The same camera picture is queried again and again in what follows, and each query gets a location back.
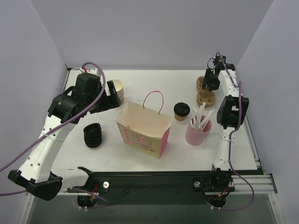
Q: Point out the brown pulp cup carrier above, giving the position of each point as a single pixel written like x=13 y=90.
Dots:
x=204 y=95

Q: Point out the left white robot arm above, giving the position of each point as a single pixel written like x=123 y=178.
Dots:
x=35 y=173

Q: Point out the single brown paper cup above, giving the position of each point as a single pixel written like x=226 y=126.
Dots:
x=179 y=118

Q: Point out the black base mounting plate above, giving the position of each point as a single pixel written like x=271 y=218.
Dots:
x=157 y=188

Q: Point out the stack of brown paper cups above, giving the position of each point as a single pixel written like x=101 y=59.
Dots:
x=119 y=89

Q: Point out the pink cup holding straws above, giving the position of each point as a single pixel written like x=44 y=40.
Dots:
x=194 y=137

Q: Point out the cakes paper gift bag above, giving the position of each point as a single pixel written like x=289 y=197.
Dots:
x=143 y=128

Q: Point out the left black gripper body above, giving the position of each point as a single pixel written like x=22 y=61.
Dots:
x=108 y=100

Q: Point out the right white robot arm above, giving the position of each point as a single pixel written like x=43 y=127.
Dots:
x=232 y=111

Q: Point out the stack of black lids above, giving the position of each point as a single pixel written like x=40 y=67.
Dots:
x=93 y=135

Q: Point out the black coffee cup lid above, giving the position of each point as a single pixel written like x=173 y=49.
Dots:
x=181 y=109

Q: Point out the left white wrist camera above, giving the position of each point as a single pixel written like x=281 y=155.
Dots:
x=94 y=71

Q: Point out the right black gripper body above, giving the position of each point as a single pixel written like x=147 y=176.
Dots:
x=210 y=79

